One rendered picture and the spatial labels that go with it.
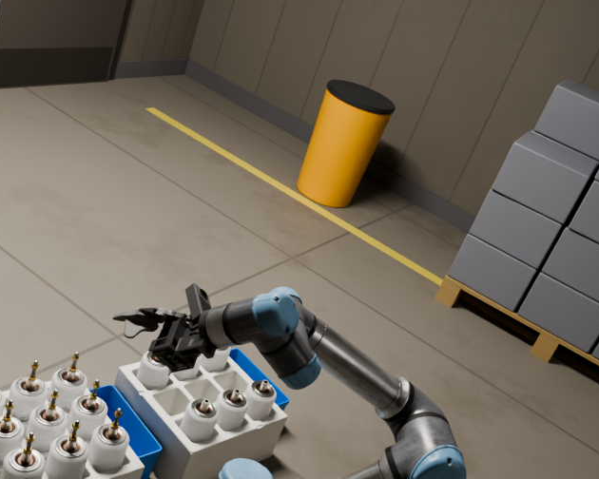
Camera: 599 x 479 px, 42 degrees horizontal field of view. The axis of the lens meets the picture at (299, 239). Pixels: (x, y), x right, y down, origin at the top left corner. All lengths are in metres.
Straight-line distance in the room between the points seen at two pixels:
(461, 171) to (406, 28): 0.95
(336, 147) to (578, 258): 1.45
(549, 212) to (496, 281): 0.43
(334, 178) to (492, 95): 1.10
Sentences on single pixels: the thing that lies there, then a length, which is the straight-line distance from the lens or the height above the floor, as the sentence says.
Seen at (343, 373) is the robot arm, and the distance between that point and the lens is 1.54.
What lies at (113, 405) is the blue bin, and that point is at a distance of 2.50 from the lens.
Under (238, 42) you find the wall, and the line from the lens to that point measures 5.66.
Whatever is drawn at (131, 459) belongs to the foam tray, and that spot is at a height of 0.18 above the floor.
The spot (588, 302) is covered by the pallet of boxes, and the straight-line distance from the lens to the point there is 3.82.
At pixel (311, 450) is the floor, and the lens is 2.71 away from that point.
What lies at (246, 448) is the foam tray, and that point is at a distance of 2.46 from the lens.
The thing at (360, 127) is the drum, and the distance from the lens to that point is 4.30.
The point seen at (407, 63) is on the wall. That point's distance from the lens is 5.01.
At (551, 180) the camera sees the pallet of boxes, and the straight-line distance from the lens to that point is 3.70.
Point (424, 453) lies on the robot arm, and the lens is 1.54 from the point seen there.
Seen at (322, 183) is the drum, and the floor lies 0.13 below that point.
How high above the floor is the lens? 1.70
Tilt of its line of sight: 25 degrees down
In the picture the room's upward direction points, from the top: 21 degrees clockwise
